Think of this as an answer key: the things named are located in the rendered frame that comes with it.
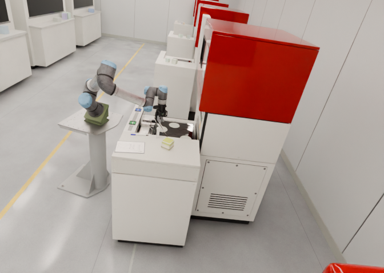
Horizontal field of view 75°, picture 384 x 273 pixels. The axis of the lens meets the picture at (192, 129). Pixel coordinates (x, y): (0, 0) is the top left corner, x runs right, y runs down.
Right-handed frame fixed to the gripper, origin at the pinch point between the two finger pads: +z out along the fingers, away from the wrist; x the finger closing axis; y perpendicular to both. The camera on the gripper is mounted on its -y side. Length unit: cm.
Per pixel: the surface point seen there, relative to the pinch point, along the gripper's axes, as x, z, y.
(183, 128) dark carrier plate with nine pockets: 19.2, 3.8, 13.1
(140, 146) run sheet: -33.9, -3.2, 33.3
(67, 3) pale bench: 60, -23, -633
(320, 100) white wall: 195, -16, 43
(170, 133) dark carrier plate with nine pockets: 2.9, 3.7, 16.6
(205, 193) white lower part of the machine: 26, 54, 52
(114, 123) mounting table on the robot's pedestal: -30.5, 11.7, -31.4
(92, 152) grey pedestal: -50, 44, -37
